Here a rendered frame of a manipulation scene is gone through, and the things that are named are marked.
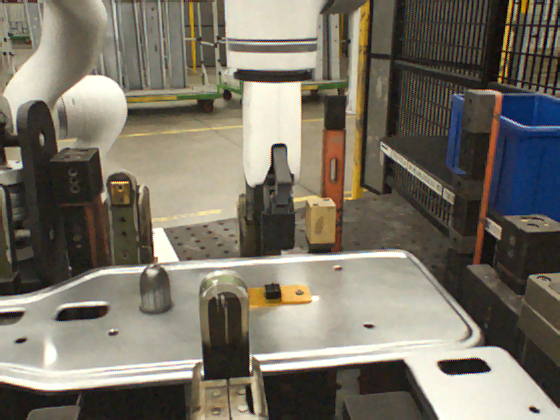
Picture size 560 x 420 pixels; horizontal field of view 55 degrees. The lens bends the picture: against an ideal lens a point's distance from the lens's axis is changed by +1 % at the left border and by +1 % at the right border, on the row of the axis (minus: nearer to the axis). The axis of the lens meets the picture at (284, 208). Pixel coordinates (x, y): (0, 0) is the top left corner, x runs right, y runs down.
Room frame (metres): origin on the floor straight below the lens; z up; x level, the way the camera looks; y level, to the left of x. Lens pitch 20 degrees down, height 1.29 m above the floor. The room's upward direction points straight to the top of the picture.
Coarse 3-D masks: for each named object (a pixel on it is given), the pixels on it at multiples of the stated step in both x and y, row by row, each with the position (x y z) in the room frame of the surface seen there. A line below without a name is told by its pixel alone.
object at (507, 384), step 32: (448, 352) 0.42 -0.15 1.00; (480, 352) 0.42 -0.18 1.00; (416, 384) 0.38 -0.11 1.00; (448, 384) 0.38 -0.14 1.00; (480, 384) 0.38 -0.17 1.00; (512, 384) 0.38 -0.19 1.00; (448, 416) 0.34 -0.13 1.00; (480, 416) 0.34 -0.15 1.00; (512, 416) 0.34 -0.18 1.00; (544, 416) 0.34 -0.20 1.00
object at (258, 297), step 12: (252, 288) 0.54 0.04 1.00; (264, 288) 0.53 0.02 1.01; (288, 288) 0.54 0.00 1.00; (300, 288) 0.54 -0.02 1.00; (252, 300) 0.51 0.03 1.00; (264, 300) 0.51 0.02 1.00; (276, 300) 0.51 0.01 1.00; (288, 300) 0.51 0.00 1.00; (300, 300) 0.51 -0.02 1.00; (312, 300) 0.51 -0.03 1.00
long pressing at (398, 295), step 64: (320, 256) 0.62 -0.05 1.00; (384, 256) 0.63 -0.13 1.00; (128, 320) 0.48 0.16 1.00; (192, 320) 0.48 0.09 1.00; (256, 320) 0.48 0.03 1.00; (320, 320) 0.48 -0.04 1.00; (384, 320) 0.48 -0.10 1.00; (448, 320) 0.48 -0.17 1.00; (0, 384) 0.39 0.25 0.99; (64, 384) 0.38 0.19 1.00; (128, 384) 0.38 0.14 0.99
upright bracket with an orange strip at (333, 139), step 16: (336, 96) 0.68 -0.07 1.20; (336, 112) 0.68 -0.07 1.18; (336, 128) 0.69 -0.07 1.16; (336, 144) 0.68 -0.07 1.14; (336, 160) 0.69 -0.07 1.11; (336, 176) 0.69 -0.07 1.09; (336, 192) 0.69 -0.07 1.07; (336, 208) 0.69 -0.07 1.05; (336, 224) 0.69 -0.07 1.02; (336, 240) 0.69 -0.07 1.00
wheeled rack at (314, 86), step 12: (216, 12) 8.69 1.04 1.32; (216, 24) 8.69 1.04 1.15; (216, 36) 8.69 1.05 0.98; (348, 60) 8.68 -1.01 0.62; (348, 72) 8.68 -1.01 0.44; (228, 84) 8.37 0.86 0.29; (240, 84) 7.87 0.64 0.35; (312, 84) 8.45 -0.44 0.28; (324, 84) 8.49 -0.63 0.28; (336, 84) 8.56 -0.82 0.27; (348, 84) 8.65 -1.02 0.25; (228, 96) 8.66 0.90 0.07
